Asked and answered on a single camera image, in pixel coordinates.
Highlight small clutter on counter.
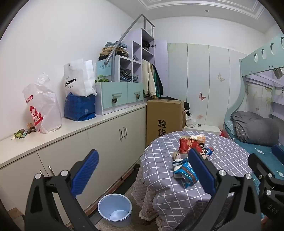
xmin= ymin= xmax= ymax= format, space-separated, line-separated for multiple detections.
xmin=12 ymin=129 xmax=28 ymax=140

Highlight red snack packet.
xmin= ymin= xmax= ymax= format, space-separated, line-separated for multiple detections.
xmin=179 ymin=136 xmax=201 ymax=154

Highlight teal bunk bed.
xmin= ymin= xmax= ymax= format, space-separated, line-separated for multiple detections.
xmin=219 ymin=34 xmax=284 ymax=178

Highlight grey metal handrail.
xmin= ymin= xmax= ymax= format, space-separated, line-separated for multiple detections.
xmin=106 ymin=14 xmax=155 ymax=82

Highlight pink lace-edged undercloth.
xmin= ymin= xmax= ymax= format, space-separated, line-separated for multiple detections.
xmin=131 ymin=169 xmax=160 ymax=226

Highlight blue snack wrapper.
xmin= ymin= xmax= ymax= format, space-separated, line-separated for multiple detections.
xmin=173 ymin=161 xmax=199 ymax=189

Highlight stack of folded clothes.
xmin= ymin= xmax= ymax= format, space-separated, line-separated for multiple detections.
xmin=99 ymin=41 xmax=129 ymax=60

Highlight white wardrobe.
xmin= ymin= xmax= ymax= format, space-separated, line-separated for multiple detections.
xmin=167 ymin=43 xmax=248 ymax=131

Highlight round table with checked tablecloth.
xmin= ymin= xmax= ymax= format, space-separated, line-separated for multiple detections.
xmin=131 ymin=131 xmax=255 ymax=226

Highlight small blue white wrapper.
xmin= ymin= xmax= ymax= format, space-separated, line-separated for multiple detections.
xmin=201 ymin=147 xmax=214 ymax=159

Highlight grey duvet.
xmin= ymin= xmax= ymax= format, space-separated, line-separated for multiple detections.
xmin=231 ymin=111 xmax=280 ymax=146

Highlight teal storage box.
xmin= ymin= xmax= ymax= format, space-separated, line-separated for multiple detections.
xmin=96 ymin=59 xmax=113 ymax=81

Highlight folded jeans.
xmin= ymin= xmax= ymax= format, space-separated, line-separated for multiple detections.
xmin=120 ymin=69 xmax=140 ymax=82

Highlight long cream cabinet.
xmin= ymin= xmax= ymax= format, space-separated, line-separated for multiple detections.
xmin=0 ymin=103 xmax=147 ymax=214

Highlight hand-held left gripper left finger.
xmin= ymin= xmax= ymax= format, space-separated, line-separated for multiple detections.
xmin=25 ymin=149 xmax=99 ymax=231

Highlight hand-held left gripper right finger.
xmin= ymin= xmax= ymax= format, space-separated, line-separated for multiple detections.
xmin=174 ymin=148 xmax=263 ymax=231

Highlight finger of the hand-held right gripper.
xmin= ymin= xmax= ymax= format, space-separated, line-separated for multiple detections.
xmin=247 ymin=153 xmax=284 ymax=189
xmin=271 ymin=144 xmax=284 ymax=165

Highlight white low platform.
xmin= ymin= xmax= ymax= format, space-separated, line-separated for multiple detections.
xmin=182 ymin=124 xmax=221 ymax=136

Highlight tall cardboard box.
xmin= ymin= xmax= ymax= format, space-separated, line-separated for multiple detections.
xmin=146 ymin=99 xmax=186 ymax=148

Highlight cream hanging jacket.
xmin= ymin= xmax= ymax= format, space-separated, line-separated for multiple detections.
xmin=141 ymin=60 xmax=157 ymax=97

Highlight green hanging jacket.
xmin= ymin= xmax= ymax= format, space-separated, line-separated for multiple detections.
xmin=152 ymin=63 xmax=164 ymax=98

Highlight white paper shopping bag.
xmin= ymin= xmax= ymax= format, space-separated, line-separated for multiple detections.
xmin=64 ymin=59 xmax=97 ymax=97

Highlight white plastic bag red print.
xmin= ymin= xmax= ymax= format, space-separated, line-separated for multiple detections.
xmin=22 ymin=72 xmax=62 ymax=134

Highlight lilac stair cabinet teal drawers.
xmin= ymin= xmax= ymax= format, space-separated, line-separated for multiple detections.
xmin=95 ymin=28 xmax=168 ymax=116

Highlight orange white snack packet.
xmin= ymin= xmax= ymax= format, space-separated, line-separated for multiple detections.
xmin=186 ymin=134 xmax=207 ymax=143

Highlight blue woven bag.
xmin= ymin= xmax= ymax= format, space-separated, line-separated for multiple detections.
xmin=64 ymin=93 xmax=96 ymax=121

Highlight teal patterned bedsheet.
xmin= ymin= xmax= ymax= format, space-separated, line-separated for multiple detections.
xmin=223 ymin=121 xmax=284 ymax=178

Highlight blue plastic waste bin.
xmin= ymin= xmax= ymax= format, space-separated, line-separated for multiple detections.
xmin=98 ymin=194 xmax=133 ymax=227

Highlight small white plastic bag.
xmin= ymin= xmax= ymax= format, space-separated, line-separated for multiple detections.
xmin=186 ymin=115 xmax=197 ymax=127

